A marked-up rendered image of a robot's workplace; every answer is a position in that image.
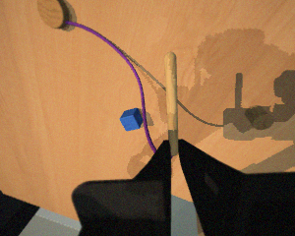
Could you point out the blue block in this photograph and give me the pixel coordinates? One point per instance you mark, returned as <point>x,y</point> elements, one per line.
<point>131,119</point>

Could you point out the wooden stick with purple string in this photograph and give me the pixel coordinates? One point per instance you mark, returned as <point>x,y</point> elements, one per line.
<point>170,66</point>

